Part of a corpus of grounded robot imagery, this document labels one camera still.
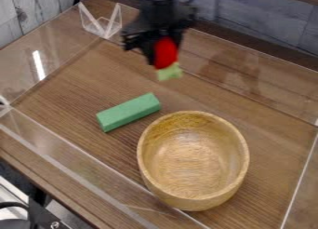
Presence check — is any red plush fruit green stem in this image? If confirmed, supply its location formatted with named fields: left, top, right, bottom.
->
left=154, top=36, right=183, bottom=81

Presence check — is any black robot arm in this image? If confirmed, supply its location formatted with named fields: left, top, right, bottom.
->
left=121, top=0, right=198, bottom=70

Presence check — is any green rectangular block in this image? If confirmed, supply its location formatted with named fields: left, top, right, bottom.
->
left=97, top=93, right=162, bottom=132

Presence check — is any clear acrylic tray enclosure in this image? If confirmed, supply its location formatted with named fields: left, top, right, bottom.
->
left=0, top=2, right=318, bottom=229

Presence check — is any black clamp mount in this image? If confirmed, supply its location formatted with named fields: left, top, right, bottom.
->
left=0, top=198, right=72, bottom=229

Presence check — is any wooden oval bowl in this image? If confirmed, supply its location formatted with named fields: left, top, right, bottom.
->
left=137, top=111, right=250, bottom=211

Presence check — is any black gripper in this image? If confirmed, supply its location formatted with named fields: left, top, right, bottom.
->
left=121, top=8, right=197, bottom=65

